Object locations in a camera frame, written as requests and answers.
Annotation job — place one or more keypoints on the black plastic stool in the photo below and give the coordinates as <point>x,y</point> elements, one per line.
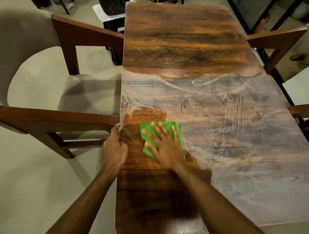
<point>113,33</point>

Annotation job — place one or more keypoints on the black metal frame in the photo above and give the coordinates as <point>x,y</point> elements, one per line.
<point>287,12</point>

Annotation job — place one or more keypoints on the green cleaning cloth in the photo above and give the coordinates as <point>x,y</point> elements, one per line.
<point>147,127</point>

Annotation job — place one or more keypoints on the white mat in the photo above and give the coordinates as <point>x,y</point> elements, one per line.
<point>99,13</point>

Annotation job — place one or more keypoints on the person's right forearm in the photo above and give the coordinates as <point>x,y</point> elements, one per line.
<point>212,205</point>

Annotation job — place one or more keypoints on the wooden armchair with beige cushion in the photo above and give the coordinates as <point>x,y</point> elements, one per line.
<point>277,41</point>
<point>79,94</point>

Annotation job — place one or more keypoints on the person's right middle finger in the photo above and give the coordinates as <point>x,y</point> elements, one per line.
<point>157,132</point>

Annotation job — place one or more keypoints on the white container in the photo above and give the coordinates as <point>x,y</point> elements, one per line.
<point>301,9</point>

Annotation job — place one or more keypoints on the person's left hand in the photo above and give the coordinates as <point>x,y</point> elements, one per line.
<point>112,154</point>

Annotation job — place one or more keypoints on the person's left thumb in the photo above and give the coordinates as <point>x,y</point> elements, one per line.
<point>124,147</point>

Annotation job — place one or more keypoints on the person's right little finger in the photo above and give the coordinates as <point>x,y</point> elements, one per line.
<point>175,135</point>

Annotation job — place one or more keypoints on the person's right hand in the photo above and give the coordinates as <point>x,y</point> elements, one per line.
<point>169,151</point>

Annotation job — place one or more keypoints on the dark ribbed basket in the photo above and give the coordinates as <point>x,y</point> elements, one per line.
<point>112,6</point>

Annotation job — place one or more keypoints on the person's left forearm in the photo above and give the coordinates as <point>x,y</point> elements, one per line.
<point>89,205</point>

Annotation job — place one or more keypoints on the person's right thumb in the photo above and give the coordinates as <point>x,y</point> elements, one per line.
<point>151,149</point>

